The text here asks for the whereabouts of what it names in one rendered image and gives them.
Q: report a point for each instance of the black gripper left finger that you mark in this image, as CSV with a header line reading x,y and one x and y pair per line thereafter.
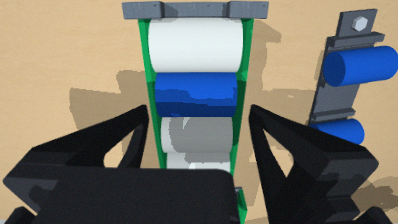
x,y
88,146

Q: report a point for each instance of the grey ribbed rack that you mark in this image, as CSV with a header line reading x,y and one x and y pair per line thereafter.
x,y
334,98

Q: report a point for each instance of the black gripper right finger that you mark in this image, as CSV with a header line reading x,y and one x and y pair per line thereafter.
x,y
324,165

